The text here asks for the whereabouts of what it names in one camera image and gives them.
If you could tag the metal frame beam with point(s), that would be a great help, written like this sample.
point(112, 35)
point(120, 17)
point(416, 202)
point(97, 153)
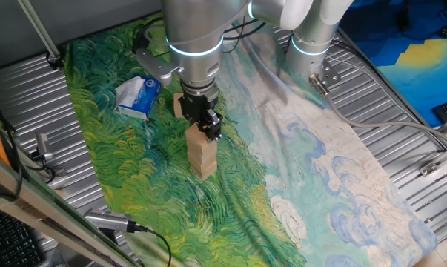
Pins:
point(41, 207)

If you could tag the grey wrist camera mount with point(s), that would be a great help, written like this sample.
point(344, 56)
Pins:
point(156, 66)

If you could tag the black pole clamp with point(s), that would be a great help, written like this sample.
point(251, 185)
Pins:
point(54, 63)

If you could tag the blue tissue pack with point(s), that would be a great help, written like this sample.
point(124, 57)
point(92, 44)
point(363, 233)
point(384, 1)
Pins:
point(134, 96)

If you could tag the aluminium bar with bracket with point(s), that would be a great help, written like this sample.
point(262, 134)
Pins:
point(443, 159)

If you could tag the silver bar camera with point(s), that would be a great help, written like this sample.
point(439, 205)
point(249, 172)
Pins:
point(104, 219)

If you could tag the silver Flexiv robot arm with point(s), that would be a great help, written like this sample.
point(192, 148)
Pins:
point(193, 33)

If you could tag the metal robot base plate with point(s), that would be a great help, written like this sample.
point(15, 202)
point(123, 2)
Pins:
point(330, 76)

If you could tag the painted landscape cloth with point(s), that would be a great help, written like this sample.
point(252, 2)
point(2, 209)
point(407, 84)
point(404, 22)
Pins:
point(227, 207)

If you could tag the blue and yellow mat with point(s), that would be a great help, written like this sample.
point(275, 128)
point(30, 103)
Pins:
point(423, 55)

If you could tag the grey green pole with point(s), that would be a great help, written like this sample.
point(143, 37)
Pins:
point(38, 27)

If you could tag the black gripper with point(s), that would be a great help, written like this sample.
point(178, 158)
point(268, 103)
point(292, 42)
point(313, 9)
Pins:
point(193, 107)

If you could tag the small silver camera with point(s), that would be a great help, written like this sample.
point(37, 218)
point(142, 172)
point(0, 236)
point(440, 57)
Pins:
point(43, 144)

